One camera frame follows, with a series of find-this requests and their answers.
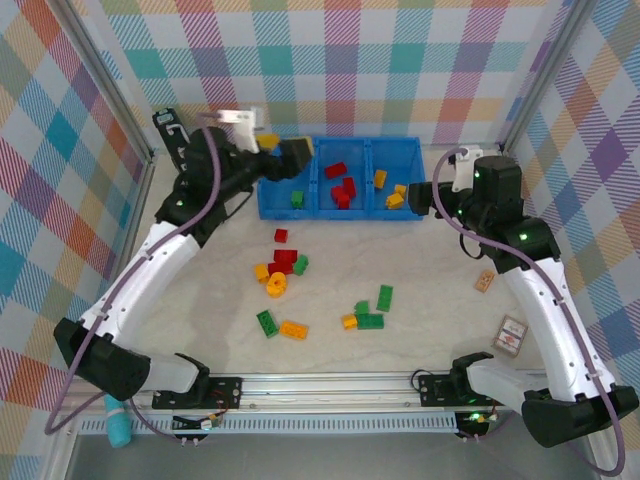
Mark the long red lego brick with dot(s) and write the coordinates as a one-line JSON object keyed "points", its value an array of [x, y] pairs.
{"points": [[335, 170], [281, 269], [344, 202], [285, 256], [349, 186]]}

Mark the small green lego brick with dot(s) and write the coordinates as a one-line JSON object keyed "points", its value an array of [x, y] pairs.
{"points": [[297, 199], [300, 265], [362, 307]]}

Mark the long yellow lego brick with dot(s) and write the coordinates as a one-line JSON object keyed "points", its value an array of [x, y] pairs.
{"points": [[380, 179], [294, 330]]}

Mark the small red lego brick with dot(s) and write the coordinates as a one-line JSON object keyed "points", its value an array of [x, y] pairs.
{"points": [[337, 193], [281, 236]]}

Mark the long green lego brick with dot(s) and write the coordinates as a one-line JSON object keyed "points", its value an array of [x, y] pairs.
{"points": [[370, 321], [385, 298], [267, 324]]}

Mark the round yellow lego piece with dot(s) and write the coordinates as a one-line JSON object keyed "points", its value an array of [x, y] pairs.
{"points": [[272, 290]]}

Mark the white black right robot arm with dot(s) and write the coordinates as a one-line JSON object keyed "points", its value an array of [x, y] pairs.
{"points": [[545, 320]]}

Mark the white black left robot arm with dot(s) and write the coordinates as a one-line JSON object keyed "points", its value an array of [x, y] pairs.
{"points": [[145, 280]]}

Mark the blue three-compartment bin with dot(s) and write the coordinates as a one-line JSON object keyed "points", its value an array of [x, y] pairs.
{"points": [[320, 214]]}

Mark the small orange wooden tile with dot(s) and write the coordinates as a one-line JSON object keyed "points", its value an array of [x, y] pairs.
{"points": [[484, 281]]}

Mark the small printed card box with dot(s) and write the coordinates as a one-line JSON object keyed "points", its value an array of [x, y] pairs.
{"points": [[510, 336]]}

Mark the teal marker pen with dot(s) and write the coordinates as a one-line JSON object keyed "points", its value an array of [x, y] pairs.
{"points": [[119, 430]]}

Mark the aluminium side rail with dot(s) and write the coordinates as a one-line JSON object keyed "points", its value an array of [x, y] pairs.
{"points": [[526, 205], [147, 190]]}

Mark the aluminium frame post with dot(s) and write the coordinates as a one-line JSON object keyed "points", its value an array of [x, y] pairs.
{"points": [[107, 80], [550, 70]]}

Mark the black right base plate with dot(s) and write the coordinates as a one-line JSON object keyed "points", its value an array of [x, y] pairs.
{"points": [[430, 392]]}

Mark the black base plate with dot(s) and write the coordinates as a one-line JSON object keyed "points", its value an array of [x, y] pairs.
{"points": [[430, 392], [227, 392]]}

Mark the aluminium mounting rail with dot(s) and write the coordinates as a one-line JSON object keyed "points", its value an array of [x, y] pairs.
{"points": [[325, 390]]}

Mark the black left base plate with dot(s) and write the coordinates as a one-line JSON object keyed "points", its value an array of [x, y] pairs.
{"points": [[227, 392]]}

